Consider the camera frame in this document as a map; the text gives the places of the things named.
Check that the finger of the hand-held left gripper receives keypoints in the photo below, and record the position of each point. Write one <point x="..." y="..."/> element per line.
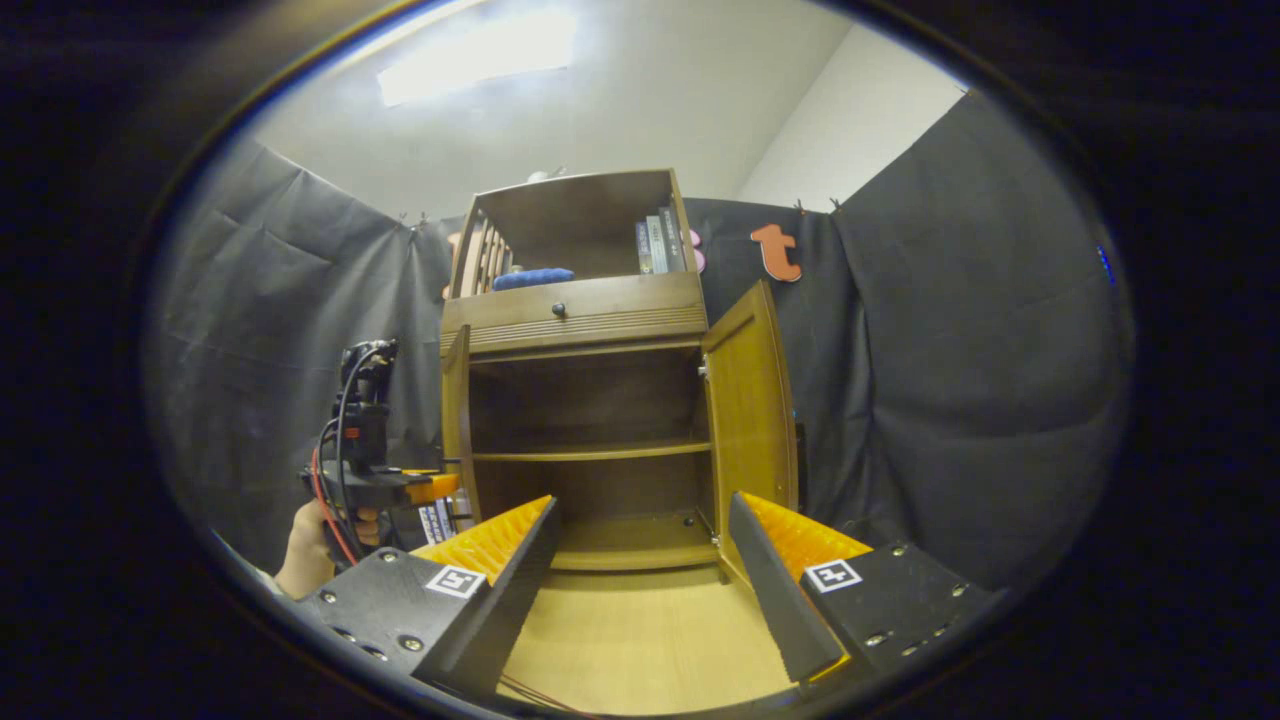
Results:
<point x="430" y="487"/>

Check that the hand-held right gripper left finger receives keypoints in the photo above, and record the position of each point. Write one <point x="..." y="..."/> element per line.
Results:
<point x="520" y="600"/>

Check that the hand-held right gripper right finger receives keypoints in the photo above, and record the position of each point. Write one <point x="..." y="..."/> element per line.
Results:
<point x="775" y="600"/>

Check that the wooden cabinet door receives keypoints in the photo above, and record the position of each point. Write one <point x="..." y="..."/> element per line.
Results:
<point x="750" y="420"/>
<point x="458" y="420"/>

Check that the wooden double-door shoe cabinet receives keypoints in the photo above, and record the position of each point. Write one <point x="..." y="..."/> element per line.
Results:
<point x="590" y="455"/>

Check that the white and blue box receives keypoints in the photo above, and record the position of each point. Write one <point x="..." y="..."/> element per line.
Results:
<point x="437" y="522"/>

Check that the blue folded towel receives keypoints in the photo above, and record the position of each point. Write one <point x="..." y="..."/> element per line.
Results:
<point x="530" y="279"/>

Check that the wooden drawer with black knob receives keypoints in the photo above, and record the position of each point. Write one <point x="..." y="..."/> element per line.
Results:
<point x="620" y="300"/>

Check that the black backdrop cloth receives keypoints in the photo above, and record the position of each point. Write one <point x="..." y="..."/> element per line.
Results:
<point x="950" y="350"/>

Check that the white and blue book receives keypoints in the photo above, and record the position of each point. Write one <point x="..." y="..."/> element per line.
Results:
<point x="642" y="250"/>

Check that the grey book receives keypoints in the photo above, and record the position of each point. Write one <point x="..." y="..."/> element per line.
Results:
<point x="656" y="248"/>

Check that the small grey object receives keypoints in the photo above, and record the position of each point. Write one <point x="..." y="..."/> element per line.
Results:
<point x="545" y="175"/>

